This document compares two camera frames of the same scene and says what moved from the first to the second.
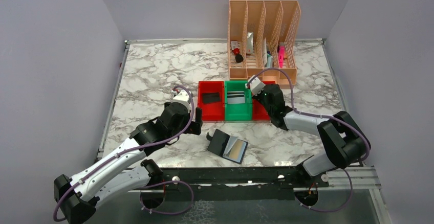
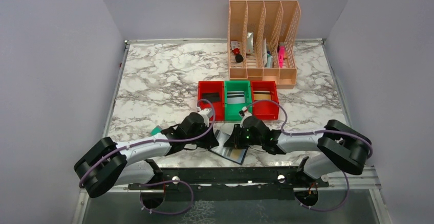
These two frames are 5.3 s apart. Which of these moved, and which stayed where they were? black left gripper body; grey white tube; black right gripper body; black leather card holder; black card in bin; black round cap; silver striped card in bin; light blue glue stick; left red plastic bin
Moved: black leather card holder; black left gripper body; black right gripper body
Stayed: black round cap; silver striped card in bin; grey white tube; black card in bin; light blue glue stick; left red plastic bin
